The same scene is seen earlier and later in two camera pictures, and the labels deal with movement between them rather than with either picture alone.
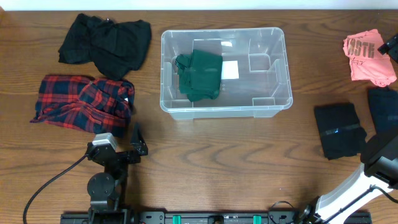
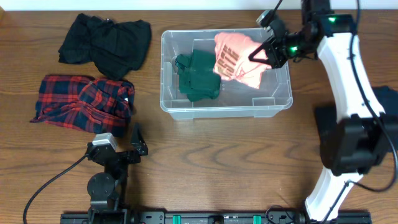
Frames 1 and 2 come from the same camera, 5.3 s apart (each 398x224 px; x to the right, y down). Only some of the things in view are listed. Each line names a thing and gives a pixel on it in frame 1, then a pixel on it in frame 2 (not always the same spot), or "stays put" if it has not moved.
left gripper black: [121, 156] stays put
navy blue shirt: [384, 102] stays put
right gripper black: [392, 46] to [276, 56]
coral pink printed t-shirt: [366, 62] to [232, 61]
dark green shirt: [199, 74] stays put
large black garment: [115, 49] stays put
